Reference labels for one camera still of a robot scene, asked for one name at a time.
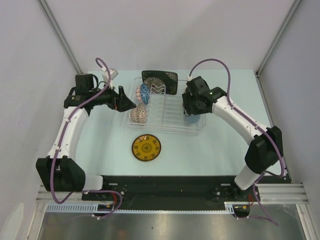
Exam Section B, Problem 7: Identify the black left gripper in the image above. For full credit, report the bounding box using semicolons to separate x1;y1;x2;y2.
89;81;136;113

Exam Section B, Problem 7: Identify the brown patterned bowl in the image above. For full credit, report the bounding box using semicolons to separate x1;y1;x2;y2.
130;103;147;124

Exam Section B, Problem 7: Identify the light blue plastic cup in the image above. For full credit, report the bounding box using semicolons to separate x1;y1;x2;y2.
184;115;201;124

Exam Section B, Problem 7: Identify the blue patterned bowl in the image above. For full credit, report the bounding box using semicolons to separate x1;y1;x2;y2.
135;83;150;105

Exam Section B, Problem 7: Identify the white wire dish rack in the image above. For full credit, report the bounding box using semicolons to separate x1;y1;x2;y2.
125;79;206;135

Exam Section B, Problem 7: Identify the black floral square plate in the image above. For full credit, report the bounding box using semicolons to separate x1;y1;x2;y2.
141;70;179;95

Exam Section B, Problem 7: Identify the yellow round saucer plate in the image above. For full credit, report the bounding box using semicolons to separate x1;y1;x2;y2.
131;134;162;162

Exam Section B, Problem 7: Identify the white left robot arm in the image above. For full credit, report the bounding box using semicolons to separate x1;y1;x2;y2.
35;69;136;200

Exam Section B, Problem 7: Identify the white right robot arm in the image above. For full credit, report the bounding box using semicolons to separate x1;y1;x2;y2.
182;76;285;201

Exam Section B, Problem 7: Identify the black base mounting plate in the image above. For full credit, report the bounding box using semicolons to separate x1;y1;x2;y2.
82;175;292;212

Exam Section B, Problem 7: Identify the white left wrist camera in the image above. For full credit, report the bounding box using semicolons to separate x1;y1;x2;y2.
102;67;119;89

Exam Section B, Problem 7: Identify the white slotted cable duct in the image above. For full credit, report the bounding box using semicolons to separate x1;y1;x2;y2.
46;203;234;215

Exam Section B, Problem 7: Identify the aluminium frame rail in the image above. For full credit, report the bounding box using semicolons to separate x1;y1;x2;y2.
36;183;309;204

